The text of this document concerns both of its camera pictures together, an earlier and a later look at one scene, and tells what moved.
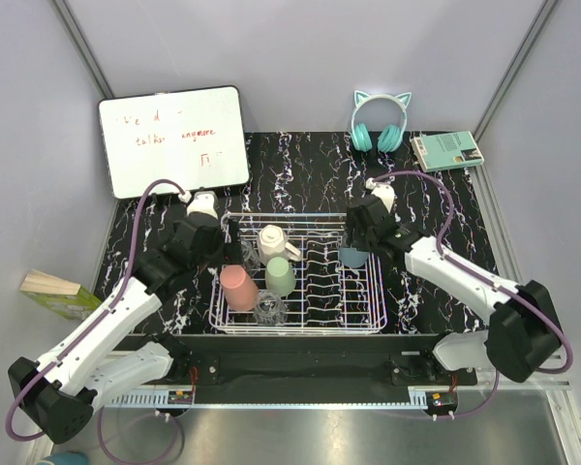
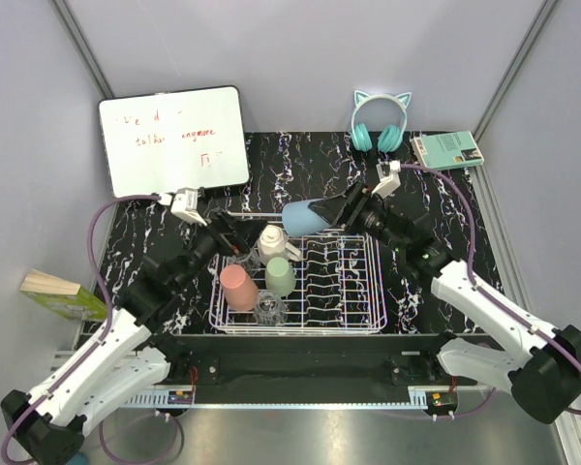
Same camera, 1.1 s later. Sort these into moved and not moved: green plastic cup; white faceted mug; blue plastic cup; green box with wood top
Moved: blue plastic cup
Not moved: green plastic cup; green box with wood top; white faceted mug
